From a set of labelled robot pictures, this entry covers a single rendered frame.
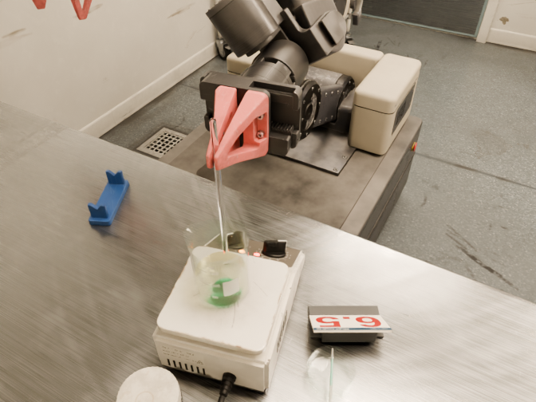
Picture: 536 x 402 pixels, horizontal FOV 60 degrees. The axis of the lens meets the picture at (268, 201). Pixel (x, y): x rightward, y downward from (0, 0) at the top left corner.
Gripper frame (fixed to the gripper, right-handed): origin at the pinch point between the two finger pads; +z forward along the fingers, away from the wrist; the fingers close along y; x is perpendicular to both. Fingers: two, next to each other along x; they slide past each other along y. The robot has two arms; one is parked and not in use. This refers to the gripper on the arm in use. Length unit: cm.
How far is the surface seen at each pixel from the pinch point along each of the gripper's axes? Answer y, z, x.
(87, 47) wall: -121, -123, 60
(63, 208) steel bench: -33.7, -10.3, 26.0
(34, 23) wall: -125, -103, 43
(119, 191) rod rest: -26.7, -15.9, 25.0
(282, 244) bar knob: 3.4, -9.7, 20.1
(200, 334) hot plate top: 0.1, 7.3, 17.3
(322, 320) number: 10.8, -3.1, 24.3
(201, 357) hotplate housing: 0.3, 8.1, 20.5
